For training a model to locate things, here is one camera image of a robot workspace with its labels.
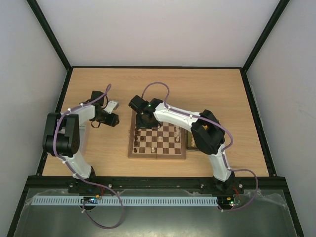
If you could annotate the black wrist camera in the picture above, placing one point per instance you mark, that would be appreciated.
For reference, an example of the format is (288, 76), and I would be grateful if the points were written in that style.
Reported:
(95, 95)
(138, 104)

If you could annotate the wooden folding chess board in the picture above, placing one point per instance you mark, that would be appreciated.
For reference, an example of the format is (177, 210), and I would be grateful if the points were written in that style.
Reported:
(172, 147)

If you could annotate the black frame rail front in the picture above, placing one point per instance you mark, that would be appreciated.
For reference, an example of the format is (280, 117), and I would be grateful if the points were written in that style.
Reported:
(203, 185)

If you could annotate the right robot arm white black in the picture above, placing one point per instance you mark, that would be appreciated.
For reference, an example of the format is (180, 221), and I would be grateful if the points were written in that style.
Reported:
(208, 134)

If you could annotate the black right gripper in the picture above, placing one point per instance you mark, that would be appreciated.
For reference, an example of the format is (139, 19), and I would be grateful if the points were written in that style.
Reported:
(147, 122)

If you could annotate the grey slotted cable duct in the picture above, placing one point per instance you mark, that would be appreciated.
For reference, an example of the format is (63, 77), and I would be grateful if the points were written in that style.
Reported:
(125, 201)

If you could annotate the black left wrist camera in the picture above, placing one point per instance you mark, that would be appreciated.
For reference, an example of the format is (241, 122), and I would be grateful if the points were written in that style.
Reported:
(95, 95)

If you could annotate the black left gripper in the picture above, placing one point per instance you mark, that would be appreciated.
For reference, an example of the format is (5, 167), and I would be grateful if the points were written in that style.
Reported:
(111, 122)

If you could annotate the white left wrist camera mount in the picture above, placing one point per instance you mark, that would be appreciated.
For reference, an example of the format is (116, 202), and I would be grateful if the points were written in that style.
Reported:
(111, 106)

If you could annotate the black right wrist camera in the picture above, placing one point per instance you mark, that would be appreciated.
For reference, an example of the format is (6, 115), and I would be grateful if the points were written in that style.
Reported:
(138, 104)

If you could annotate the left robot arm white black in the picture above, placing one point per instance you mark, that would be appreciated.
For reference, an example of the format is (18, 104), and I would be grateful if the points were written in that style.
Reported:
(65, 133)

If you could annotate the gold metal tray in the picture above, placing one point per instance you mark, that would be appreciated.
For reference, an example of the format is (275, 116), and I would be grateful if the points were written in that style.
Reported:
(190, 143)

